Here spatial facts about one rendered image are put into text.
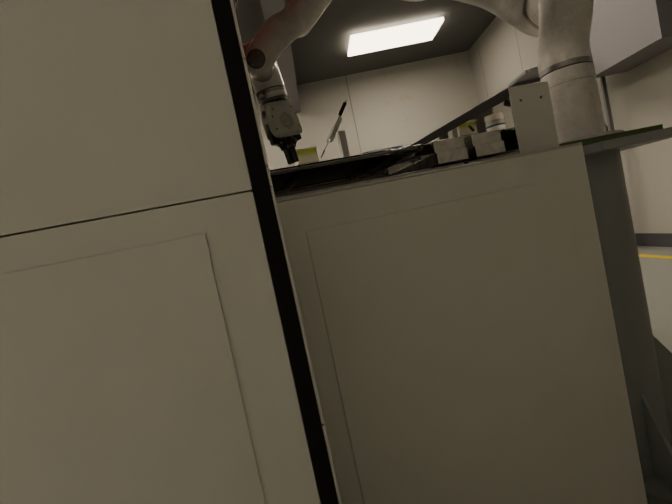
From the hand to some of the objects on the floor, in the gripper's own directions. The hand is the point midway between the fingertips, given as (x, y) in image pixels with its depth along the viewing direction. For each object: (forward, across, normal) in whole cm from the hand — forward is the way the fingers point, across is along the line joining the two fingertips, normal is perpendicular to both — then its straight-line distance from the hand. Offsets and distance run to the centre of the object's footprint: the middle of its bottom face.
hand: (291, 156), depth 130 cm
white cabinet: (+99, +2, +13) cm, 100 cm away
